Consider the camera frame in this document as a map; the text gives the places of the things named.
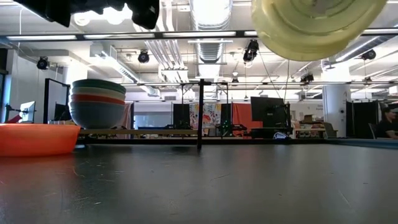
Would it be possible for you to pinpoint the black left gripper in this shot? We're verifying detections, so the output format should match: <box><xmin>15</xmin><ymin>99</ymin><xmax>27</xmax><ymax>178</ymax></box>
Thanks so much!
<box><xmin>12</xmin><ymin>0</ymin><xmax>161</xmax><ymax>30</ymax></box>

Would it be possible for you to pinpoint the red bowl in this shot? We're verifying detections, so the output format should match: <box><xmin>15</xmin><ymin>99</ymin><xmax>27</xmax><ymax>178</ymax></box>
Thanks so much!
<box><xmin>70</xmin><ymin>93</ymin><xmax>126</xmax><ymax>106</ymax></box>

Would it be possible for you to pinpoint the blue-grey bowl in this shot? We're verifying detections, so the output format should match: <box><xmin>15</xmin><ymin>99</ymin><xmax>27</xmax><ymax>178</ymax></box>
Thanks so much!
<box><xmin>68</xmin><ymin>101</ymin><xmax>126</xmax><ymax>130</ymax></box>

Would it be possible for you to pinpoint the yellow bowl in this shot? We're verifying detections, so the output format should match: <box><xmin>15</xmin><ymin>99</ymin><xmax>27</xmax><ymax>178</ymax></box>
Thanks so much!
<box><xmin>251</xmin><ymin>0</ymin><xmax>388</xmax><ymax>62</ymax></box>

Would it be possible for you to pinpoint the white monitor on arm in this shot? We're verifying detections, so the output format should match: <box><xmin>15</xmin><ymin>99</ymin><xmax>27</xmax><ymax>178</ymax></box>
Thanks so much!
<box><xmin>4</xmin><ymin>101</ymin><xmax>37</xmax><ymax>124</ymax></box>

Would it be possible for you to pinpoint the floral cloth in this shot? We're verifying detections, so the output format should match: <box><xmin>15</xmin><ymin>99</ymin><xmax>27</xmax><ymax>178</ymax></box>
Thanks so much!
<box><xmin>189</xmin><ymin>103</ymin><xmax>222</xmax><ymax>130</ymax></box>

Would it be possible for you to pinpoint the black framed partition panel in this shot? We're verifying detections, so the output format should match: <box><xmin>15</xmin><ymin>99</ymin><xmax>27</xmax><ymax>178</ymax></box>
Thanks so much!
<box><xmin>43</xmin><ymin>78</ymin><xmax>72</xmax><ymax>124</ymax></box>

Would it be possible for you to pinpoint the orange cloth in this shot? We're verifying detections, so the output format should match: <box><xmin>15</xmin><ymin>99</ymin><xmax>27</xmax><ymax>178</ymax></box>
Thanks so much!
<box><xmin>231</xmin><ymin>102</ymin><xmax>253</xmax><ymax>136</ymax></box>

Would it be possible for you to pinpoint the black monitor on stand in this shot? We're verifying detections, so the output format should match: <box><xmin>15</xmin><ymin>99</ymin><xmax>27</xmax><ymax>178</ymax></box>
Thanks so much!
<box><xmin>250</xmin><ymin>96</ymin><xmax>293</xmax><ymax>139</ymax></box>

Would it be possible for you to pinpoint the orange bowl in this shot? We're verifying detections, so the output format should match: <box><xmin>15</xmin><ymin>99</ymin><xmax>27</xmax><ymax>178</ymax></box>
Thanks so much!
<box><xmin>0</xmin><ymin>123</ymin><xmax>81</xmax><ymax>157</ymax></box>

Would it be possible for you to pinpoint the grey chair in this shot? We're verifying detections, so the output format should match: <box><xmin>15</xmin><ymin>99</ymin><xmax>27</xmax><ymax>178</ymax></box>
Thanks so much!
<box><xmin>323</xmin><ymin>122</ymin><xmax>338</xmax><ymax>138</ymax></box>

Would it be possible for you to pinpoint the black partition screen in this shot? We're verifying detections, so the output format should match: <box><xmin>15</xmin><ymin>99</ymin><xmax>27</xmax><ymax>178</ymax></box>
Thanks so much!
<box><xmin>345</xmin><ymin>100</ymin><xmax>380</xmax><ymax>139</ymax></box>

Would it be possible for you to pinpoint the person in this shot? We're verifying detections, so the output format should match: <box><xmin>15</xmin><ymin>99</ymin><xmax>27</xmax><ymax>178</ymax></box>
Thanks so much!
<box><xmin>374</xmin><ymin>105</ymin><xmax>398</xmax><ymax>140</ymax></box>

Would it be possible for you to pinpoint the silver ventilation duct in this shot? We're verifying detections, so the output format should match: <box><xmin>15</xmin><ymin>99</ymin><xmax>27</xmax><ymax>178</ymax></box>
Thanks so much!
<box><xmin>189</xmin><ymin>0</ymin><xmax>233</xmax><ymax>63</ymax></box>

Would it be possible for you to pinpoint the black metal rig frame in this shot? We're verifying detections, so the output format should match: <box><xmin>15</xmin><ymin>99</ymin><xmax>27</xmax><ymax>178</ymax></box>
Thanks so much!
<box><xmin>0</xmin><ymin>29</ymin><xmax>398</xmax><ymax>150</ymax></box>

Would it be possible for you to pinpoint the black table edge rail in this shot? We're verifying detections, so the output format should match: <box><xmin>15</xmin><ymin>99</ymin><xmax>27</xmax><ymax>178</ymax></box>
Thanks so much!
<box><xmin>76</xmin><ymin>138</ymin><xmax>398</xmax><ymax>149</ymax></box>

